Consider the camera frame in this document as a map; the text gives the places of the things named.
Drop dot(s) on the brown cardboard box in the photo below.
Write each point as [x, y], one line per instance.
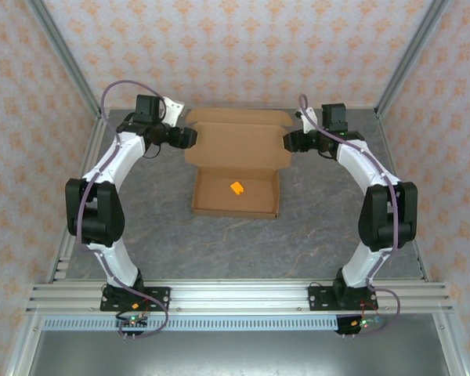
[239, 145]

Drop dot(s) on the right aluminium frame post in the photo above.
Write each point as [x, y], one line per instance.
[409, 58]

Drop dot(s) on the small orange block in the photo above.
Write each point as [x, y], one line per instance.
[237, 188]

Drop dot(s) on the grey metal panel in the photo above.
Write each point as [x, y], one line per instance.
[239, 352]

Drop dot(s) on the left aluminium side rail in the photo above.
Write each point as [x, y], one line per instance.
[72, 254]

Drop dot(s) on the left controller board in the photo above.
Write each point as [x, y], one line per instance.
[133, 322]

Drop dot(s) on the left aluminium frame post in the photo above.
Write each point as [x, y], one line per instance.
[68, 58]

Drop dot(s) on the aluminium side rail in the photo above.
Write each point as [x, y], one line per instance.
[72, 254]
[391, 145]

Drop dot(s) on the controller board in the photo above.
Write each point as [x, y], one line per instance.
[133, 322]
[362, 323]

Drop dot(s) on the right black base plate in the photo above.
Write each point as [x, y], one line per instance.
[321, 297]

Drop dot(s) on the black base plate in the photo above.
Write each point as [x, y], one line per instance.
[321, 297]
[158, 297]

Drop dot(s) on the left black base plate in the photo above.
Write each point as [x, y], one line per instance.
[158, 297]

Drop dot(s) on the right aluminium side rail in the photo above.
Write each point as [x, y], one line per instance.
[391, 145]

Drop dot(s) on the aluminium frame post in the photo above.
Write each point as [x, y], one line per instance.
[68, 58]
[409, 58]

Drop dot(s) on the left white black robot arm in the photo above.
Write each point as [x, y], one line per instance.
[113, 254]

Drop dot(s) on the aluminium cross beam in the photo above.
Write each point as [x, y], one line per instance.
[239, 295]

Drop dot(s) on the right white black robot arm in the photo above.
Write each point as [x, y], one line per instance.
[360, 266]

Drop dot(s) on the right controller board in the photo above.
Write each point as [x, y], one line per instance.
[362, 323]

